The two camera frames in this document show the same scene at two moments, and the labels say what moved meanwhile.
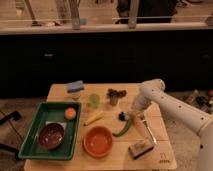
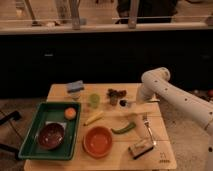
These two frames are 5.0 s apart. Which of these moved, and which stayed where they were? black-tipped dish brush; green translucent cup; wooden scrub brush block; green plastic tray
Moved: black-tipped dish brush
Stayed: green plastic tray; wooden scrub brush block; green translucent cup
